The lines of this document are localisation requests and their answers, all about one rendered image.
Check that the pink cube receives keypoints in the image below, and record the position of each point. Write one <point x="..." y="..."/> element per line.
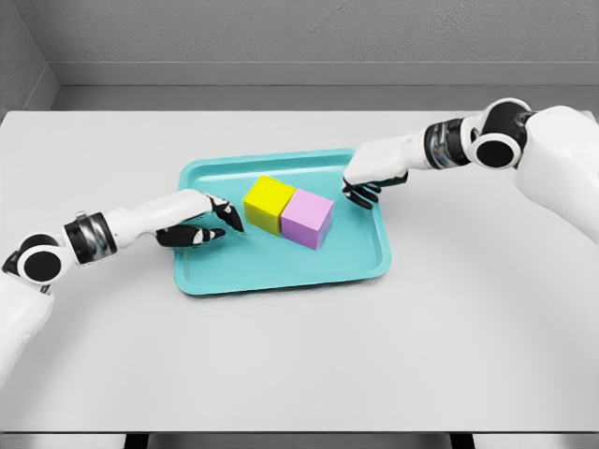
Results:
<point x="306" y="220"/>

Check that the yellow cube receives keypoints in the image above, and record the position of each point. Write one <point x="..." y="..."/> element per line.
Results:
<point x="267" y="201"/>

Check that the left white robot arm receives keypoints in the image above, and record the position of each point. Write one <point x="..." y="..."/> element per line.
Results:
<point x="70" y="252"/>

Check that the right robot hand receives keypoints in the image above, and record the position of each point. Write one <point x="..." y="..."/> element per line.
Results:
<point x="374" y="161"/>

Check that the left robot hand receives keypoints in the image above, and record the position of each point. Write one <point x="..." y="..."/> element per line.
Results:
<point x="187" y="206"/>

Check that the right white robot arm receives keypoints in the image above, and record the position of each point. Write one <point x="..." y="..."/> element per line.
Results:
<point x="515" y="149"/>

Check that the teal rectangular tray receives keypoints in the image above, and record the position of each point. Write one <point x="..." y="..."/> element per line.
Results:
<point x="281" y="252"/>

